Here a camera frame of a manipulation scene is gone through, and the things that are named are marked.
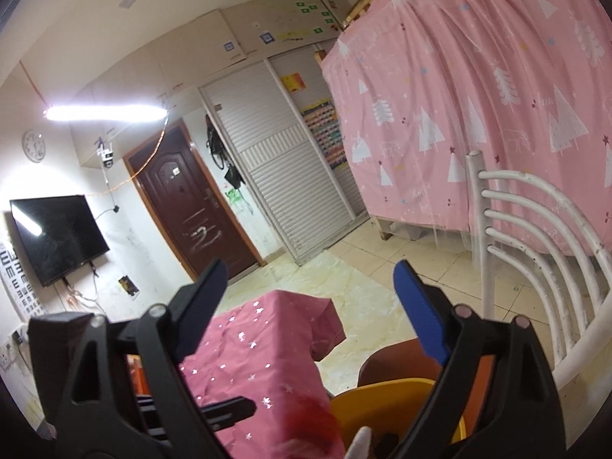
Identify pink star-print tablecloth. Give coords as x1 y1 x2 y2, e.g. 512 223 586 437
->
179 289 347 459

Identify white tube light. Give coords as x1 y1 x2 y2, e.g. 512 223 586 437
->
43 104 170 122

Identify orange string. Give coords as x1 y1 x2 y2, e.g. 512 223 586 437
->
83 114 169 198

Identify white round wall clock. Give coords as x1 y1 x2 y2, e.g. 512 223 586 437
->
22 129 47 163

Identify brown round stool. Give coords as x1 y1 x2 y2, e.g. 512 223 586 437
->
358 337 494 393

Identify cables under television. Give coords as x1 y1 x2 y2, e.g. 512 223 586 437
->
62 282 103 316

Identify white security camera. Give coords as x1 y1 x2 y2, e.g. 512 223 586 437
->
94 138 116 168

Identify white louvred wardrobe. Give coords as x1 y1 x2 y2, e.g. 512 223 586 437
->
198 48 369 266

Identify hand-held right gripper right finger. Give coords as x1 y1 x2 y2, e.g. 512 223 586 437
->
392 259 568 459

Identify beige overhead cabinets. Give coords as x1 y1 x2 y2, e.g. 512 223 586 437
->
69 0 350 168

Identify dark brown door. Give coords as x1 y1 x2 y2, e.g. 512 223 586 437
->
123 124 261 280

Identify white metal chair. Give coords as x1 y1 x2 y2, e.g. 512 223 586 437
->
466 150 612 393

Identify white eye chart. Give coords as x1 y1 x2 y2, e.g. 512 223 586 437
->
0 241 46 316

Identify pink tree-print curtain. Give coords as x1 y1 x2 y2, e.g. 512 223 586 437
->
319 0 612 256

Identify yellow plastic bin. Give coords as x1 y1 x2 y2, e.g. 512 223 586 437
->
330 377 467 459

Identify colourful grid wall chart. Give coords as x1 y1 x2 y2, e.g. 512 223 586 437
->
301 98 347 170

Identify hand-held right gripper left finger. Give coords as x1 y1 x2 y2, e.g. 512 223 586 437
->
45 259 230 459

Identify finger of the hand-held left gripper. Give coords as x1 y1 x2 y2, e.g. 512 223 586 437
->
202 394 257 434

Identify black wall television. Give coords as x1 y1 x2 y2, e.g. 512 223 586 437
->
10 194 111 288

